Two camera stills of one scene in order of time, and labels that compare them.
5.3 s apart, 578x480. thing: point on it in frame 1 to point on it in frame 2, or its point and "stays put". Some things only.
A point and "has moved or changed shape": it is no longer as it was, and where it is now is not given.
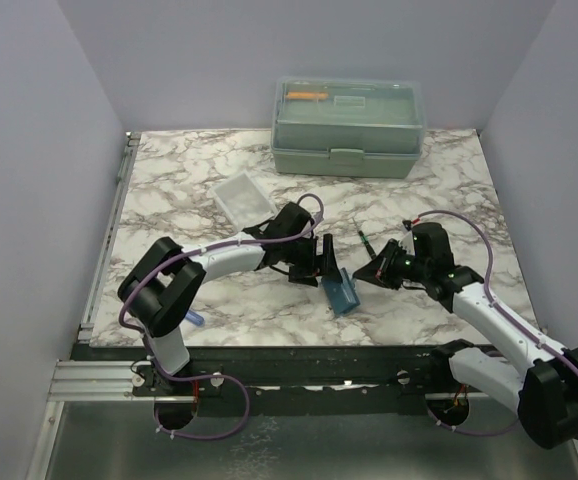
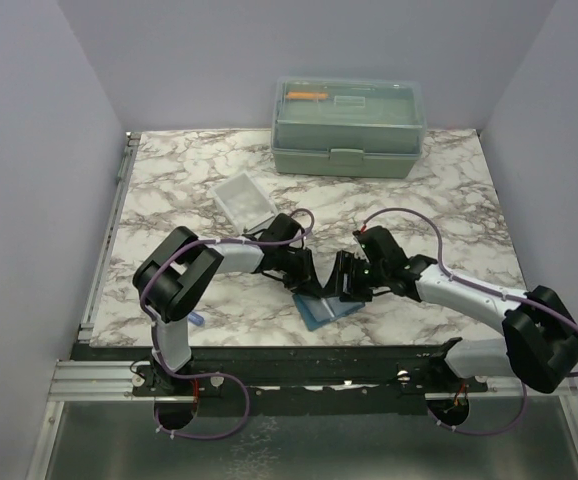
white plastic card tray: x=244 y=202 stays put
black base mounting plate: x=309 y=381 stays put
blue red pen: x=194 y=318 stays put
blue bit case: x=341 y=292 has moved or changed shape
